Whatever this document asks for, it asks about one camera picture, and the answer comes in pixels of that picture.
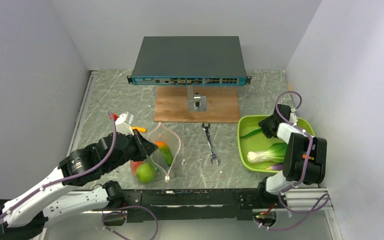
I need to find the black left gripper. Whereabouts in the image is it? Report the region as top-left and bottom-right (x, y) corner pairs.
(103, 128), (159, 173)

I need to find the green chili pepper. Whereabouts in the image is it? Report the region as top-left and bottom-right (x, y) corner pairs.
(239, 128), (263, 139)

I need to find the clear zip top bag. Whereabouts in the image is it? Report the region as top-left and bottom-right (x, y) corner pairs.
(131, 122), (182, 185)

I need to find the green apple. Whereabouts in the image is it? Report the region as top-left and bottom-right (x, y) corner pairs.
(135, 163), (157, 184)

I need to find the green orange mango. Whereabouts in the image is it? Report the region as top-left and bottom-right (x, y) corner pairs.
(156, 141), (174, 167)

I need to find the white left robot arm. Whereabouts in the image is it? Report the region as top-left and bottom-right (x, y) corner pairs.
(0, 130), (159, 240)

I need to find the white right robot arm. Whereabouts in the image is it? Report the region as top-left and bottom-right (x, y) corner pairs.
(247, 104), (327, 208)

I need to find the lime green food tray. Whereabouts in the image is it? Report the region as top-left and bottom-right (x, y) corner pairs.
(237, 115), (315, 174)

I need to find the white green bok choy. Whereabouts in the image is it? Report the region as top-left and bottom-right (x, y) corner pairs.
(246, 142), (288, 164)

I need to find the purple eggplant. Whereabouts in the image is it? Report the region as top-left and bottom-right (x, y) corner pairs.
(266, 163), (284, 171)

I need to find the silver open-end wrench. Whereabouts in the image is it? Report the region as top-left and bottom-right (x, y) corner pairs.
(201, 122), (221, 165)

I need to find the brown wooden board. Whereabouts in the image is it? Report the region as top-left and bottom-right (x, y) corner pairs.
(153, 86), (240, 123)

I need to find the yellow handled screwdriver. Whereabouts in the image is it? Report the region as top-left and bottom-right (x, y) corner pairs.
(131, 126), (147, 133)

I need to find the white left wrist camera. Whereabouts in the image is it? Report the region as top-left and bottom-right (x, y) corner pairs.
(111, 111), (134, 135)

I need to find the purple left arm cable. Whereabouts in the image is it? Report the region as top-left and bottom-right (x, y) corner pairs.
(0, 110), (118, 240)

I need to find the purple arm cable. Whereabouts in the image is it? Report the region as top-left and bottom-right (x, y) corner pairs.
(0, 110), (118, 240)
(253, 91), (331, 232)

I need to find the metal switch stand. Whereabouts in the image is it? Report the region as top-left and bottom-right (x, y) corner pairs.
(186, 85), (207, 112)

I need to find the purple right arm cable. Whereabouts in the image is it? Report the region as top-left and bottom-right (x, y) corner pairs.
(253, 91), (331, 232)

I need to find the grey network switch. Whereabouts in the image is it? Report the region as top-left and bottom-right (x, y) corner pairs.
(127, 36), (252, 86)

